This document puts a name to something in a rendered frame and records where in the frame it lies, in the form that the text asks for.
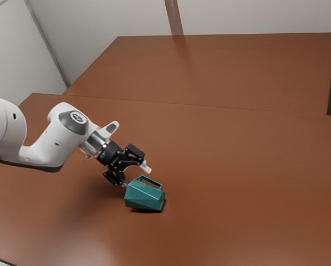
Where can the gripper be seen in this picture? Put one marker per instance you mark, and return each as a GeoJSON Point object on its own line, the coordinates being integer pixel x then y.
{"type": "Point", "coordinates": [109, 153]}

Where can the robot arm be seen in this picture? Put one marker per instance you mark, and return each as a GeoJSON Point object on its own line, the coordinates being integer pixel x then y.
{"type": "Point", "coordinates": [48, 138]}

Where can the teal faceted mug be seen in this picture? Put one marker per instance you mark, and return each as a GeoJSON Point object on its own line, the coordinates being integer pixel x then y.
{"type": "Point", "coordinates": [145, 196]}

